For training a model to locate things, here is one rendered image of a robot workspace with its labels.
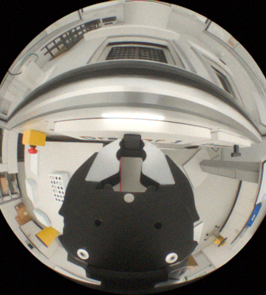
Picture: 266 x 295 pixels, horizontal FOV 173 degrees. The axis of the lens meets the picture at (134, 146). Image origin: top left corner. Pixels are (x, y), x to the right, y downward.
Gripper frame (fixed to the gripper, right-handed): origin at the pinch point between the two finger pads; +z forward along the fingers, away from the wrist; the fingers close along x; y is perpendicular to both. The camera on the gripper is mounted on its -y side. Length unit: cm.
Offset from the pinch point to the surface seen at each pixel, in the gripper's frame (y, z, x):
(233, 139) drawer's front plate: -2.4, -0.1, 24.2
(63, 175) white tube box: 16.7, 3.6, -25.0
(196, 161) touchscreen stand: 60, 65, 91
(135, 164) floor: 65, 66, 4
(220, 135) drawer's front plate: -2.4, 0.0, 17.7
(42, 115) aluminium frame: -5.3, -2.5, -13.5
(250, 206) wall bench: 122, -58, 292
